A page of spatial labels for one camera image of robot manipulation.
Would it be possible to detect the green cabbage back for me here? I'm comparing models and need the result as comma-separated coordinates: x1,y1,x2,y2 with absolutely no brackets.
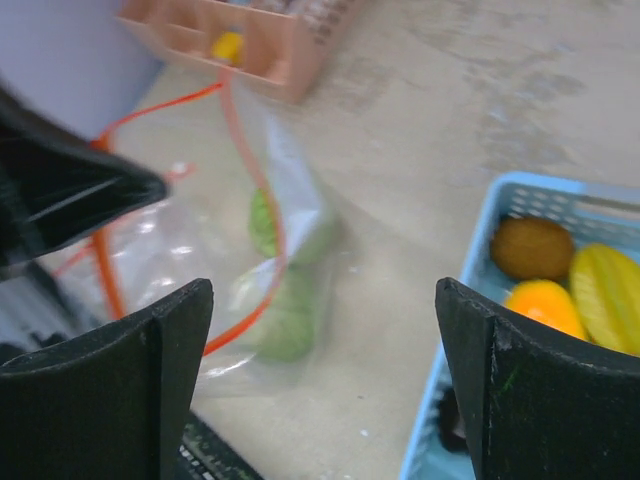
248,189,337,265

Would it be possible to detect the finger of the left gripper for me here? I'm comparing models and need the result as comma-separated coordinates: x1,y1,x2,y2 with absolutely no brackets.
1,89,168,265

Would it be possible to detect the pink desk organizer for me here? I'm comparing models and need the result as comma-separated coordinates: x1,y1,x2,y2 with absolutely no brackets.
117,1,364,103

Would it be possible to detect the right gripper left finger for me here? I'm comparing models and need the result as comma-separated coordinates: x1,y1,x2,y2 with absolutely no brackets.
1,279,214,479

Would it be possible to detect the blue plastic basket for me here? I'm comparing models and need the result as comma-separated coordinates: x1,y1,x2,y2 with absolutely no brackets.
400,171,639,479

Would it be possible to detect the brown kiwi fruit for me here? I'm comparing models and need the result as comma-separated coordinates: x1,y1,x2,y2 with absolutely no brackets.
489,217,575,281

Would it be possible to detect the yellow block in organizer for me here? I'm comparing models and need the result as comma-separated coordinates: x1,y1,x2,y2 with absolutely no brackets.
210,31,244,66

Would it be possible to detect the clear orange zip bag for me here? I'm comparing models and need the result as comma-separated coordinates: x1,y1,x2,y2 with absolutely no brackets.
54,72,339,397

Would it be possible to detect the yellow starfruit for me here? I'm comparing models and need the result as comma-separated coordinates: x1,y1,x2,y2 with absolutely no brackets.
569,243,639,356

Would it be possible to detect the orange fruit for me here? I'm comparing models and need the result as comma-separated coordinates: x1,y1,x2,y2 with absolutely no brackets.
504,279,588,341

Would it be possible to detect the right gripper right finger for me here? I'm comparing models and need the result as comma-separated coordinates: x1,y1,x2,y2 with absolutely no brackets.
435,278,639,479

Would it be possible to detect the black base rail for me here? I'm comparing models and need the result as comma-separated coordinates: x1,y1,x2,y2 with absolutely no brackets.
174,411,263,480

